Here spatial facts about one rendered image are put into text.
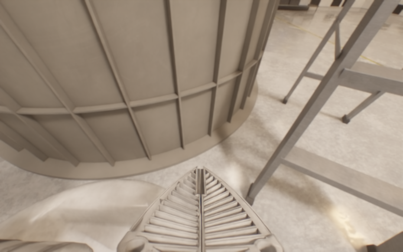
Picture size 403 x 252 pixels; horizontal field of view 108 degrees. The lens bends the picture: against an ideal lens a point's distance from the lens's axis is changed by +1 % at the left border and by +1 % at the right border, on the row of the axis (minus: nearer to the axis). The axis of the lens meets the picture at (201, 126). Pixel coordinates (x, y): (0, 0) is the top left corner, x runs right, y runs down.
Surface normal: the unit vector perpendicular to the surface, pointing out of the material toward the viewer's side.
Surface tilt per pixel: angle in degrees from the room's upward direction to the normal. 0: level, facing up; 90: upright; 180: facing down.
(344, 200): 0
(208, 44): 90
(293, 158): 0
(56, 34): 90
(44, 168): 0
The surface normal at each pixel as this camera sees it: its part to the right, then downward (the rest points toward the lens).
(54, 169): 0.03, -0.69
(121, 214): 0.00, 0.41
